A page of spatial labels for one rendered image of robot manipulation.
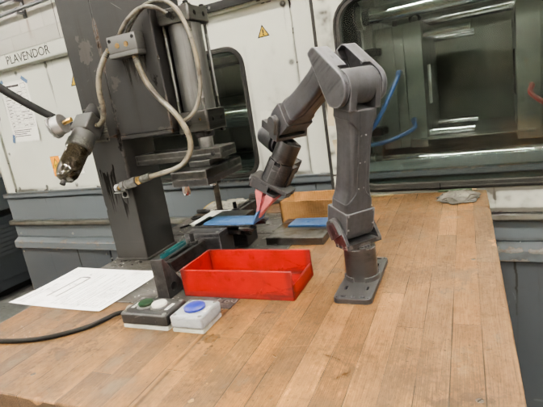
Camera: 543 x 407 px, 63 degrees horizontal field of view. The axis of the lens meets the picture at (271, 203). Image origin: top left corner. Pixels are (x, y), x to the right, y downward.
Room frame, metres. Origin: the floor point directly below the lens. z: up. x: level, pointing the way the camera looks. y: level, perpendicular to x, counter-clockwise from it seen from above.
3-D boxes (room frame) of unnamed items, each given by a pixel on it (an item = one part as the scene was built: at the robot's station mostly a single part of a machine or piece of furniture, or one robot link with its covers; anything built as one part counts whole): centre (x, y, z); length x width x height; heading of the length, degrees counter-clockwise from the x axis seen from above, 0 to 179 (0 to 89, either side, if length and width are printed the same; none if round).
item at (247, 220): (1.09, 0.09, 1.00); 0.15 x 0.07 x 0.03; 67
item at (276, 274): (0.88, 0.07, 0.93); 0.25 x 0.12 x 0.06; 65
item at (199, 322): (0.75, 0.17, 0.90); 0.07 x 0.07 x 0.06; 65
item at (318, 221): (1.20, -0.12, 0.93); 0.15 x 0.07 x 0.03; 64
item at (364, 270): (0.82, -0.16, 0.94); 0.20 x 0.07 x 0.08; 155
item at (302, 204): (1.31, -0.16, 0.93); 0.25 x 0.13 x 0.08; 65
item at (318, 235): (1.17, -0.08, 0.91); 0.17 x 0.16 x 0.02; 155
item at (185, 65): (1.13, 0.14, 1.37); 0.11 x 0.09 x 0.30; 155
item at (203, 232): (1.13, 0.14, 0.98); 0.20 x 0.10 x 0.01; 155
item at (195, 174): (1.15, 0.21, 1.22); 0.26 x 0.18 x 0.30; 65
